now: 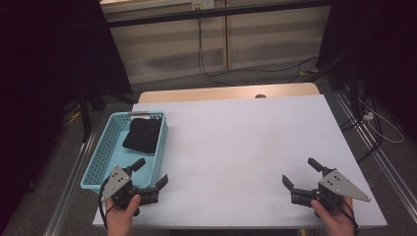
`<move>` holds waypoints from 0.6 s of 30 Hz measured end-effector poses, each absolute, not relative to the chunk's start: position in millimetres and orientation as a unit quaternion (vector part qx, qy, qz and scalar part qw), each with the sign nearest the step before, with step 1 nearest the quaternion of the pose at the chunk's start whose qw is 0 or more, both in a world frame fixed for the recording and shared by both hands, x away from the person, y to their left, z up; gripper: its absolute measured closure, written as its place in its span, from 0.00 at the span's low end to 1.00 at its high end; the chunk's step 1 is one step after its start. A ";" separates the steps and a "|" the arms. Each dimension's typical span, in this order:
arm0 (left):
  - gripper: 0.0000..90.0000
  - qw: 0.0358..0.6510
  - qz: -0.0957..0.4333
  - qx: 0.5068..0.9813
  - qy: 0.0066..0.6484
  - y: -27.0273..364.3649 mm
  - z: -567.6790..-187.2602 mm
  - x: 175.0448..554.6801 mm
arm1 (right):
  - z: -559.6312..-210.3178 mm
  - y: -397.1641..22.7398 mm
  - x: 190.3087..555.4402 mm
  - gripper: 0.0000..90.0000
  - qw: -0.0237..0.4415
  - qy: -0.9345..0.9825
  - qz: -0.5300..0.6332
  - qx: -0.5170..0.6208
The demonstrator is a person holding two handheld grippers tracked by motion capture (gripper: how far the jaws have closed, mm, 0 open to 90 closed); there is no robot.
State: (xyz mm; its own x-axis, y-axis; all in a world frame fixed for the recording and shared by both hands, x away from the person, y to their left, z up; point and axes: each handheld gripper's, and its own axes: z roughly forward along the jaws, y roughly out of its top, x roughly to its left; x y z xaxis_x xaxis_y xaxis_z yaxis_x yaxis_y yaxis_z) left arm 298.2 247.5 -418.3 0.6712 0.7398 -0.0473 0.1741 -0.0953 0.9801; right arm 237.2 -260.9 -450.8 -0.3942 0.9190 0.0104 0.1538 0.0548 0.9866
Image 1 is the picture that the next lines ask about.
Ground person's left hand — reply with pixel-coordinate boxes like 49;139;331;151
105;194;142;236

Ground black stand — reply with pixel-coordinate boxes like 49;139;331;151
308;53;362;116
78;85;139;144

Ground black wall cable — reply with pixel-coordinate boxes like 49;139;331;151
196;18;319;87

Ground white wall socket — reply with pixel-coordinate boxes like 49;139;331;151
191;0;215;10

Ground black floor cable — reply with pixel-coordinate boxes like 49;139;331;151
338;88;385;163

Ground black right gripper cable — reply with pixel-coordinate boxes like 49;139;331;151
340;201;361;232

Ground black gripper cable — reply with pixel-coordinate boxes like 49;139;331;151
97;178;116;229
340;201;361;232

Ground white table mat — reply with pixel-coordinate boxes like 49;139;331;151
92;93;387;229

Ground black shorts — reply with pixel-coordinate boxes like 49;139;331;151
122;117;163;155

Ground person's right hand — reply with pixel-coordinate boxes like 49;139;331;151
310;196;358;236

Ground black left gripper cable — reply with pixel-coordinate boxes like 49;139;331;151
97;178;116;229

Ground light blue plastic basket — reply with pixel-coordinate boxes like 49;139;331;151
80;110;169;195

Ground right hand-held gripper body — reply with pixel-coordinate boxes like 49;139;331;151
290;166;372;212

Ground black horizontal bar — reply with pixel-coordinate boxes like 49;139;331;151
106;0;332;29

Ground metal floor rail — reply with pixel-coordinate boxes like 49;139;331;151
333;89;417;224
43;131;97;236

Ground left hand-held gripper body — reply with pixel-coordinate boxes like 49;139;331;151
100;165;160;210

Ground black curtain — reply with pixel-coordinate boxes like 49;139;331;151
316;0;417;139
0;0;134;230

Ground white floor cable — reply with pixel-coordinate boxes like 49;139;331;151
358;97;405;145

